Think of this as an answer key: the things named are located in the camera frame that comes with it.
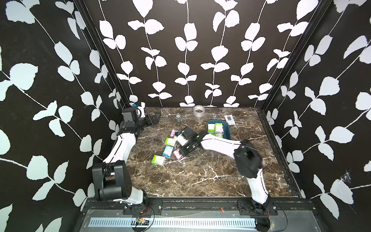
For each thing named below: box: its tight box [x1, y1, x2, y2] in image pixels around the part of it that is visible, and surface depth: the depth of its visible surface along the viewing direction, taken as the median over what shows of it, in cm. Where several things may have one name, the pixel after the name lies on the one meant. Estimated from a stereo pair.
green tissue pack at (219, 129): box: [214, 122, 225, 137], surface depth 103 cm
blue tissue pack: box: [162, 145, 174, 159], surface depth 95 cm
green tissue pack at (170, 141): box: [164, 137, 176, 147], surface depth 100 cm
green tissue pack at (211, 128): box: [207, 123, 216, 135], surface depth 103 cm
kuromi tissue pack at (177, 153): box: [172, 148, 184, 160], surface depth 90 cm
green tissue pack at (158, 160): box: [151, 154, 166, 167], surface depth 90 cm
